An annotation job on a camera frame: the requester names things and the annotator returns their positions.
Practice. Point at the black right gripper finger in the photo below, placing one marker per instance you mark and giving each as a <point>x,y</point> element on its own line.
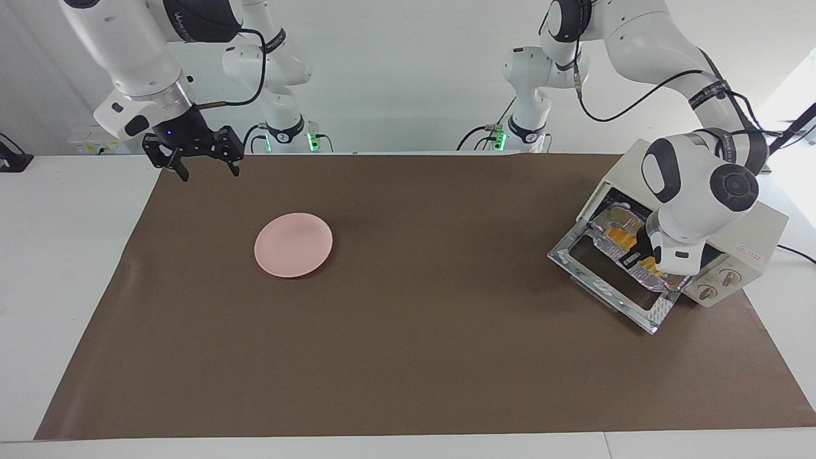
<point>156,153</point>
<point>232,146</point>

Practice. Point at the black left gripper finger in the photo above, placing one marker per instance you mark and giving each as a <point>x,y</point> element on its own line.
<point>631,259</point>

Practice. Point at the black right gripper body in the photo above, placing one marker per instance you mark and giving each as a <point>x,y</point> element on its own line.
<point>185,134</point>

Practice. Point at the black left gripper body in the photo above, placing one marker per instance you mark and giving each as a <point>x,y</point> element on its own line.
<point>656,243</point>

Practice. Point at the yellow sliced bread loaf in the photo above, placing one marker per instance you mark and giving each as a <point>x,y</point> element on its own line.
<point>619,239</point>

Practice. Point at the aluminium foil baking tray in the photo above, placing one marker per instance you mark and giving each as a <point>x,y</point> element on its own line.
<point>612,220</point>

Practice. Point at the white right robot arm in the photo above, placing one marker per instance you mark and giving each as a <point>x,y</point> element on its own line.
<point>134,51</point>

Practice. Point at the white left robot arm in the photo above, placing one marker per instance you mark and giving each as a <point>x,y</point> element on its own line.
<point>688,185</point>

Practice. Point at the glass oven door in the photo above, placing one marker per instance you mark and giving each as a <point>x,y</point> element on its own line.
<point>605,294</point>

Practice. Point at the cream oven knob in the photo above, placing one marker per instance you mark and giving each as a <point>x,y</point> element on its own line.
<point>707,292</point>
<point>730,278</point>

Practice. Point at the cream toaster oven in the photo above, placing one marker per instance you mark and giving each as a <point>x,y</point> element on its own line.
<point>758,236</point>

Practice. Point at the white power strip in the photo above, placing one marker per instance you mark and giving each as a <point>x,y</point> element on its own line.
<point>86,146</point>

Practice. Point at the pink round plate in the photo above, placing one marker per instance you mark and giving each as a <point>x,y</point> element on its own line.
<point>293,245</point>

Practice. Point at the brown paper table mat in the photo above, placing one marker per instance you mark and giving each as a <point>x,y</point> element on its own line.
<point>446,357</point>

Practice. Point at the black clamp bracket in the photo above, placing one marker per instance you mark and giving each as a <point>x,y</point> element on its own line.
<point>14,159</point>

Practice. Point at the black camera stand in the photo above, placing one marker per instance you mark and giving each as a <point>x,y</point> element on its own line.
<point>797,124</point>

